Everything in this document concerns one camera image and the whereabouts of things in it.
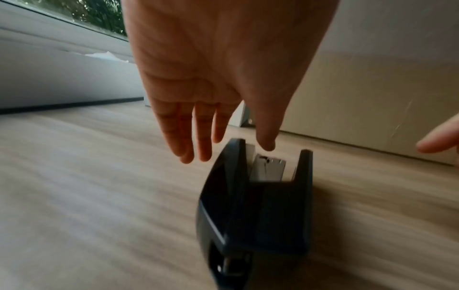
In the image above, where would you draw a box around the black stapler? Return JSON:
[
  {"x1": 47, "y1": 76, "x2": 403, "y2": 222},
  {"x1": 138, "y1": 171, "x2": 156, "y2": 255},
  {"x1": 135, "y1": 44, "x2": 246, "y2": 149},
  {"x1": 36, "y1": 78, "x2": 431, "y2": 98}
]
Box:
[{"x1": 195, "y1": 138, "x2": 315, "y2": 290}]

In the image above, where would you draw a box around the person's right hand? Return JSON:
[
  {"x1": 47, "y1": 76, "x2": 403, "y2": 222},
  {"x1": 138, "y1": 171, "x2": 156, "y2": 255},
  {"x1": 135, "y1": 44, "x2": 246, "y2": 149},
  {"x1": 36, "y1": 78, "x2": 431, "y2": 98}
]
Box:
[{"x1": 416, "y1": 112, "x2": 459, "y2": 168}]

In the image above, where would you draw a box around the beige cabinet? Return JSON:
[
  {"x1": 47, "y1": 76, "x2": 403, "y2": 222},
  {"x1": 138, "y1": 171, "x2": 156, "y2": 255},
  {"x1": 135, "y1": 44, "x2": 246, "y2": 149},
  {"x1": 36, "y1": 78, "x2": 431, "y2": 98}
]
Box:
[{"x1": 229, "y1": 0, "x2": 459, "y2": 166}]

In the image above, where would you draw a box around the white crumpled paper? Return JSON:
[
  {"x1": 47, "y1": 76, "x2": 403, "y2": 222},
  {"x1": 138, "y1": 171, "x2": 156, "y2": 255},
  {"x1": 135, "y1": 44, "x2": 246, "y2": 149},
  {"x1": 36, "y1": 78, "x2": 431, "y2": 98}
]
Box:
[{"x1": 85, "y1": 51, "x2": 131, "y2": 64}]

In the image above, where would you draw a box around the person's left hand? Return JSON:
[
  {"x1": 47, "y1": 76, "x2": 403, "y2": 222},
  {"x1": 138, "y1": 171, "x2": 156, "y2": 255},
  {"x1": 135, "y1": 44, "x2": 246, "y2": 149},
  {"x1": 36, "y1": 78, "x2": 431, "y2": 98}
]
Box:
[{"x1": 121, "y1": 0, "x2": 340, "y2": 164}]

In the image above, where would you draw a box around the window pane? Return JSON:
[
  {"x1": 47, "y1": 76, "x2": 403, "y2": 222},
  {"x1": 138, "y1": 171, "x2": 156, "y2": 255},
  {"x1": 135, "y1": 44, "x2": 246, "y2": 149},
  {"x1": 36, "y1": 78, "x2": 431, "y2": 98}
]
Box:
[{"x1": 27, "y1": 0, "x2": 128, "y2": 37}]

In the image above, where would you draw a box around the grey furniture leg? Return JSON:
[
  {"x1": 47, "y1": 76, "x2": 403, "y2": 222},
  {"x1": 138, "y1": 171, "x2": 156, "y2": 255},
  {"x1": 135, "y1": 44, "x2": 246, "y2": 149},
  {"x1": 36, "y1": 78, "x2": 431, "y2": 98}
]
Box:
[{"x1": 240, "y1": 101, "x2": 257, "y2": 128}]

